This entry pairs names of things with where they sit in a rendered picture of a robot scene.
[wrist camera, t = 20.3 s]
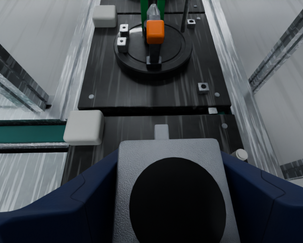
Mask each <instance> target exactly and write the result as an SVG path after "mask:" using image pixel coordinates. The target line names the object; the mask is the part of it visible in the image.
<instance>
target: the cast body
mask: <svg viewBox="0 0 303 243"><path fill-rule="evenodd" d="M112 243H241V242H240V238H239V233H238V229H237V223H236V219H235V214H234V210H233V206H232V201H231V197H230V192H229V188H228V183H227V179H226V175H225V170H224V165H223V160H222V156H221V152H220V147H219V143H218V141H217V139H213V138H197V139H169V127H168V125H167V124H156V125H155V129H154V140H125V141H122V142H121V143H120V145H119V148H118V162H117V176H116V190H115V204H114V218H113V232H112Z"/></svg>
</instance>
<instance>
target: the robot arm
mask: <svg viewBox="0 0 303 243"><path fill-rule="evenodd" d="M220 152H221V156H222V160H223V165H224V170H225V175H226V179H227V183H228V188H229V192H230V197H231V201H232V206H233V210H234V214H235V219H236V223H237V229H238V233H239V238H240V242H241V243H303V187H301V186H298V185H296V184H293V183H291V182H289V181H286V180H284V179H282V178H280V177H277V176H275V175H273V174H270V173H268V172H266V171H264V170H261V169H260V168H257V167H255V166H253V165H251V164H249V163H247V162H244V161H242V160H240V159H238V158H236V157H234V156H231V155H229V154H227V153H225V152H223V151H220ZM117 162H118V149H116V150H115V151H113V152H112V153H110V154H109V155H107V156H106V157H104V158H103V159H101V160H100V161H99V162H97V163H96V164H94V165H93V166H91V167H90V168H88V169H87V170H85V171H84V172H82V173H81V174H79V175H78V176H76V177H75V178H73V179H71V180H70V181H68V182H67V183H65V184H63V185H62V186H60V187H59V188H57V189H55V190H53V191H52V192H50V193H48V194H46V195H45V196H43V197H41V198H39V199H38V200H36V201H34V202H33V203H31V204H29V205H27V206H25V207H23V208H20V209H17V210H13V211H8V212H0V243H111V240H112V232H113V218H114V204H115V190H116V176H117Z"/></svg>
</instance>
